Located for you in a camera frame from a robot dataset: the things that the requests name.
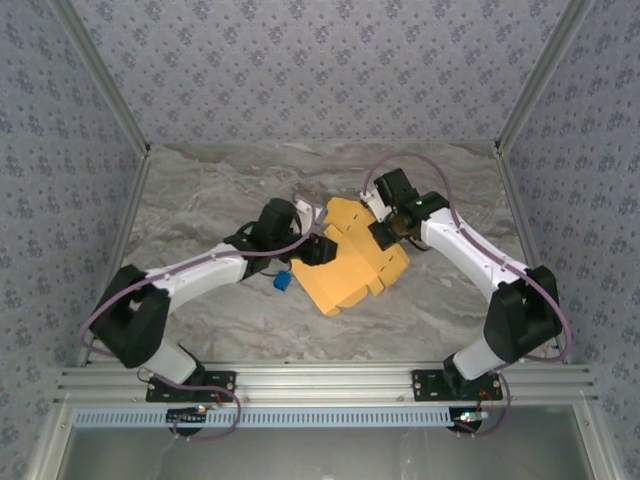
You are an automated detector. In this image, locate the yellow paper box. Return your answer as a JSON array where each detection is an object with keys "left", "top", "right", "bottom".
[{"left": 291, "top": 196, "right": 411, "bottom": 317}]

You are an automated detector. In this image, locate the small circuit board with LEDs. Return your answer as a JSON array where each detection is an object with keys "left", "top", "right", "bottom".
[
  {"left": 167, "top": 405, "right": 210, "bottom": 422},
  {"left": 452, "top": 409, "right": 489, "bottom": 426}
]

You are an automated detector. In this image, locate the aluminium table side rail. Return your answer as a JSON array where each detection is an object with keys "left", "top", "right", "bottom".
[
  {"left": 494, "top": 147, "right": 546, "bottom": 274},
  {"left": 77, "top": 149, "right": 151, "bottom": 369}
]

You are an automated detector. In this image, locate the aluminium mounting rail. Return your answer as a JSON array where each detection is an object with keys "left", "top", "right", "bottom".
[{"left": 52, "top": 363, "right": 599, "bottom": 405}]

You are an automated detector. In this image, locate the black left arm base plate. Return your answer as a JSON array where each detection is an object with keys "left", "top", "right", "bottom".
[{"left": 145, "top": 370, "right": 237, "bottom": 404}]

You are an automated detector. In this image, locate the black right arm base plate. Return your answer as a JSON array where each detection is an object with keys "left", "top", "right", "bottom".
[{"left": 410, "top": 368, "right": 504, "bottom": 403}]

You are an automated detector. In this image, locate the aluminium frame post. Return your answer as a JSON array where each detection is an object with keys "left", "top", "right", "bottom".
[
  {"left": 49, "top": 0, "right": 152, "bottom": 157},
  {"left": 493, "top": 0, "right": 597, "bottom": 155}
]

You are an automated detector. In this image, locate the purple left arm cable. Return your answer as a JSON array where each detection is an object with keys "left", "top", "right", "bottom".
[{"left": 79, "top": 189, "right": 326, "bottom": 442}]

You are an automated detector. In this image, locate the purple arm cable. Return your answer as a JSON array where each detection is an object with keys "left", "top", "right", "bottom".
[
  {"left": 79, "top": 189, "right": 326, "bottom": 442},
  {"left": 360, "top": 152, "right": 575, "bottom": 439}
]

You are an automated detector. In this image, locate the light blue slotted cable duct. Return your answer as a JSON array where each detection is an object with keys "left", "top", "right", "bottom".
[{"left": 73, "top": 407, "right": 466, "bottom": 429}]

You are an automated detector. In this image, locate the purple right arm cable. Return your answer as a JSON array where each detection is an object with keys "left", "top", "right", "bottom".
[{"left": 360, "top": 152, "right": 575, "bottom": 439}]

